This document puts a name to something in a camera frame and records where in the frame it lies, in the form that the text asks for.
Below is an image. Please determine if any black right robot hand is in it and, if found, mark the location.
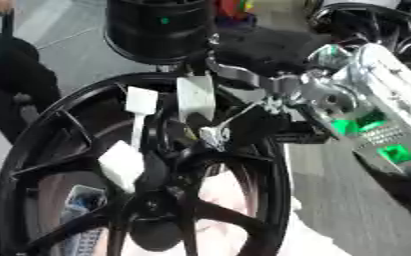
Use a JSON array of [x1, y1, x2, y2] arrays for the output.
[[180, 27, 335, 152]]

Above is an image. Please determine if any black wheel rim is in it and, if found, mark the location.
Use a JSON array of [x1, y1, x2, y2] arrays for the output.
[[304, 0, 411, 73]]

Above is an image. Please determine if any black spoked wheel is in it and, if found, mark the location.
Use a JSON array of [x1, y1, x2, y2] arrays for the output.
[[0, 71, 293, 256]]

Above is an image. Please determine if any colourful toy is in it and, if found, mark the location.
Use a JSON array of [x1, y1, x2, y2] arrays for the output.
[[213, 0, 258, 28]]

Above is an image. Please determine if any black round drum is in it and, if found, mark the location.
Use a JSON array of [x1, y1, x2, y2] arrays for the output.
[[101, 0, 218, 66]]

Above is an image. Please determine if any person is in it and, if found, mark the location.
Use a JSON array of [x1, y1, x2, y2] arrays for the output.
[[0, 0, 64, 135]]

